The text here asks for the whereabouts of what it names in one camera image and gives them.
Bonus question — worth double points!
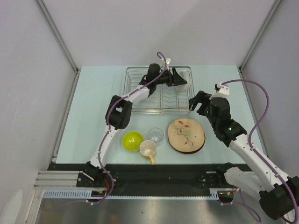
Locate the cream yellow handled mug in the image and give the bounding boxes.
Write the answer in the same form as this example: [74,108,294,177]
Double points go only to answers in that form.
[139,140,157,165]

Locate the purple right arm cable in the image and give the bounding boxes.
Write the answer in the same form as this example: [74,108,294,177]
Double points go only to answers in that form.
[220,79,299,222]

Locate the beige bird pattern plate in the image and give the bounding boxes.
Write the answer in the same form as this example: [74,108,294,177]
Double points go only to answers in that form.
[167,118,206,154]

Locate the aluminium frame post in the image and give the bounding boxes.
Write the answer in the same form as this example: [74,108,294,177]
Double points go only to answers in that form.
[239,0,284,72]
[35,0,78,74]

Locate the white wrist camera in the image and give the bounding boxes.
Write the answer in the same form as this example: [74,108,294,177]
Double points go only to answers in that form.
[212,83,230,98]
[161,57,171,70]

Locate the aluminium frame post left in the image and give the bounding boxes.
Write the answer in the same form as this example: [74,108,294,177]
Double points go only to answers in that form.
[35,0,78,74]

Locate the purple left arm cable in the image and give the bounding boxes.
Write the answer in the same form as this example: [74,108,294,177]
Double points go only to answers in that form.
[93,51,171,206]

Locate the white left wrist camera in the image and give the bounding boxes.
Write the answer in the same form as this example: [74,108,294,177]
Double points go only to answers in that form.
[161,57,171,70]

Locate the aluminium front rail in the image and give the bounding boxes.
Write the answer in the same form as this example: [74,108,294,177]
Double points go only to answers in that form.
[33,170,81,190]

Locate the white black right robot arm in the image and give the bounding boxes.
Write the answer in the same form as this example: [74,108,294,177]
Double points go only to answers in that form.
[189,91,299,223]

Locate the metal wire dish rack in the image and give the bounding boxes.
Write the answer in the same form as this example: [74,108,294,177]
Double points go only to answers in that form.
[123,66,194,114]

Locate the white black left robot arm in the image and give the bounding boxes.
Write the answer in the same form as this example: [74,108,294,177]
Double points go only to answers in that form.
[83,63,191,187]

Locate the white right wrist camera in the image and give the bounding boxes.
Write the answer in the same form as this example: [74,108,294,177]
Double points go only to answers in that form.
[212,83,230,98]

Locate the light blue cable duct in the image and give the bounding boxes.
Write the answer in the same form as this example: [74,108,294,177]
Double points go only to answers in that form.
[43,189,92,199]

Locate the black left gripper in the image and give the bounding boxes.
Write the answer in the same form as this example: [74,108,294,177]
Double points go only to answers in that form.
[154,68,186,87]

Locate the white bowl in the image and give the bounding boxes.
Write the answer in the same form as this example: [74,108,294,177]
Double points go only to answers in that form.
[174,70,192,91]

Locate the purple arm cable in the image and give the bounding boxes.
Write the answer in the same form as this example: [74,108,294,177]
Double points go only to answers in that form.
[220,79,299,222]
[93,51,171,206]

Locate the clear glass cup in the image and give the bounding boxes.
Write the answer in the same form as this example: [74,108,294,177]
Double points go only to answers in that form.
[148,127,164,146]

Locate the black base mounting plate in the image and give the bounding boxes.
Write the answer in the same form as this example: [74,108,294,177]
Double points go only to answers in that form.
[48,163,235,197]

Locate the lime green bowl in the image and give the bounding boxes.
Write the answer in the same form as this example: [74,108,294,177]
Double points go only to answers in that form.
[122,132,144,152]

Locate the aluminium frame post right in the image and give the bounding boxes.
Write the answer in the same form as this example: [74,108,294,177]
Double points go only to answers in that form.
[239,0,284,72]

